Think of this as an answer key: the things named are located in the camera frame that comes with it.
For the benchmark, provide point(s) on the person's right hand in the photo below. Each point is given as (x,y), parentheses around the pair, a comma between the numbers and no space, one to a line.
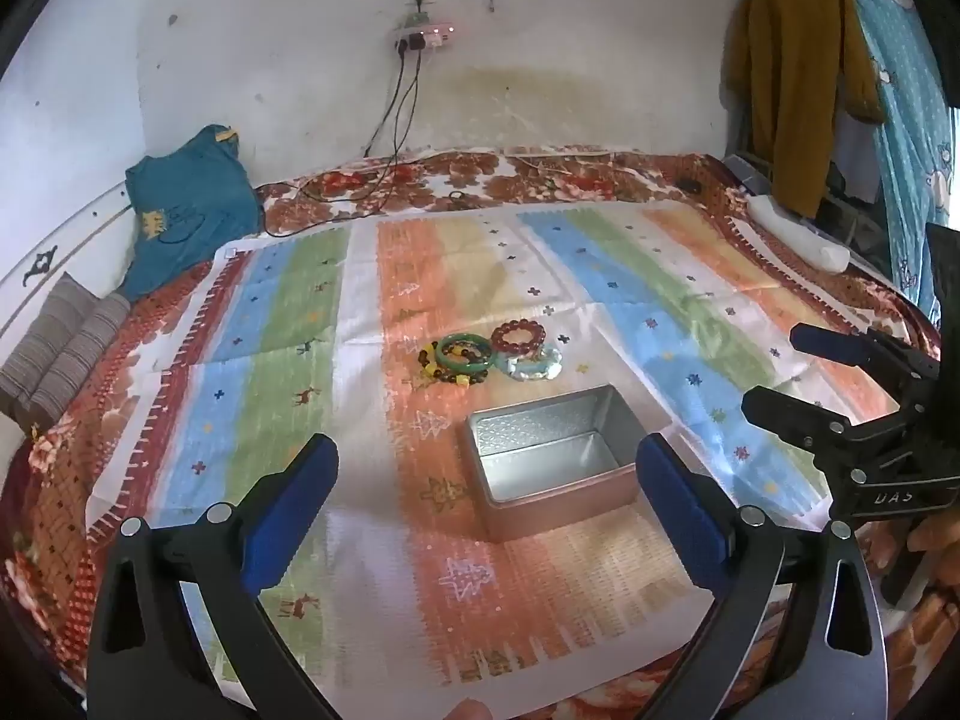
(934,540)

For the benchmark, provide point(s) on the teal shirt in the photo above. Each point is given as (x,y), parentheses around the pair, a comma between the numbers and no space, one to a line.
(187,195)

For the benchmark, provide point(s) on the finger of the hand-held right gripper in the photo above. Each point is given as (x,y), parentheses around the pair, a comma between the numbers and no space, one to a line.
(795,412)
(840,345)

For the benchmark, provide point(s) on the grey box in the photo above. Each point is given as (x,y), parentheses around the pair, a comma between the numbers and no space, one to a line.
(746,172)

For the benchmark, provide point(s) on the mustard garment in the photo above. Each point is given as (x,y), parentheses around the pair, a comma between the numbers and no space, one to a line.
(802,75)

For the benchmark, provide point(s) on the person's left hand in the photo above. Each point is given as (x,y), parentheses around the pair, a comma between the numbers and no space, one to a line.
(466,711)

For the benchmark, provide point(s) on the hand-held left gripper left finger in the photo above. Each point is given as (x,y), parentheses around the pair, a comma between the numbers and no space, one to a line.
(300,502)

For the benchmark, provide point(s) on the striped printed mat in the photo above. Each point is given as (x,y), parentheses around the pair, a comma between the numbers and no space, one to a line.
(420,277)

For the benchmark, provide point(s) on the white power strip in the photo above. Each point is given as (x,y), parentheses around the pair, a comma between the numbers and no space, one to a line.
(427,36)

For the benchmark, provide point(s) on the green jade bangle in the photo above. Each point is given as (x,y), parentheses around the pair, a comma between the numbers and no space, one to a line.
(441,349)

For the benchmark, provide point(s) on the silver metal tin box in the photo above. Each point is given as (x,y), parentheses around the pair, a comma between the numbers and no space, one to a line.
(540,465)

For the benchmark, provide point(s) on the white headboard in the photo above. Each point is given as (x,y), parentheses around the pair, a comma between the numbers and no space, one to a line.
(67,240)

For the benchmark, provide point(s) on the blue printed cloth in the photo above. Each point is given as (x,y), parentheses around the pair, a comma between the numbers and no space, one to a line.
(907,127)

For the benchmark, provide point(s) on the grey striped folded cloth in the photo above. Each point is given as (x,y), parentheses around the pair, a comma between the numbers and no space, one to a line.
(60,345)

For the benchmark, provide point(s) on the pale grey garment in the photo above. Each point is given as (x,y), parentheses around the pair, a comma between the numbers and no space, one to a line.
(851,157)

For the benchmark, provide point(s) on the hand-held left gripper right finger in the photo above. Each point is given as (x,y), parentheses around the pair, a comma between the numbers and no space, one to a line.
(675,510)

